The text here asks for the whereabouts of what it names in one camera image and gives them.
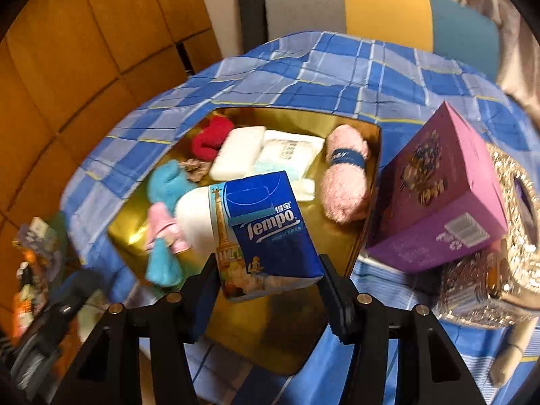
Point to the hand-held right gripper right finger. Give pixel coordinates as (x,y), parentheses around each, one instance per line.
(337,303)

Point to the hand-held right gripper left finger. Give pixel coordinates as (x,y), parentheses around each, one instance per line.
(206,308)

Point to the gold metal tray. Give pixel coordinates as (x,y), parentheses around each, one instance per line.
(261,337)

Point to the white cloth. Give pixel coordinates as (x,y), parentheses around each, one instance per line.
(194,219)

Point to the pink sock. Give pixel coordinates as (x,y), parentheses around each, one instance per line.
(162,225)

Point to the blue tissue packet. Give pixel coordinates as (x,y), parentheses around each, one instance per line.
(270,236)

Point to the pink towel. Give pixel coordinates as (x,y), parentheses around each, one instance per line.
(344,185)

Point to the small white pad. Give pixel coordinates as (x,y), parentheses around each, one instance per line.
(304,189)

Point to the floral scrunchie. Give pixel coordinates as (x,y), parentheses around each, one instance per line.
(195,169)

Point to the light blue face mask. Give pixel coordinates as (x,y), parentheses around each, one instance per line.
(274,167)

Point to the white soft pack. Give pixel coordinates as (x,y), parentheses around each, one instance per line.
(236,154)

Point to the white wipes pack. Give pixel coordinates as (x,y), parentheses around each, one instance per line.
(291,147)

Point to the red sock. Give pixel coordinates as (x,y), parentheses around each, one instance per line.
(209,137)

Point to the colourful packet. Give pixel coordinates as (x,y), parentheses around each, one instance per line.
(38,236)

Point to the purple cardboard box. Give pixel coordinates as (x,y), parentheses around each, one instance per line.
(438,185)

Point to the sequined tissue box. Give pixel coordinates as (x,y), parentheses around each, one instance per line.
(514,270)

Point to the blue plaid cloth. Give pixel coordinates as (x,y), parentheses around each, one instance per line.
(337,71)

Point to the wooden cabinet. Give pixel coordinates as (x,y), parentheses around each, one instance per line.
(84,50)

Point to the grey yellow blue chair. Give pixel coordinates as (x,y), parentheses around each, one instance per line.
(379,8)

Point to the black rolled mat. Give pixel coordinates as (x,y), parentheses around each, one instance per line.
(252,12)

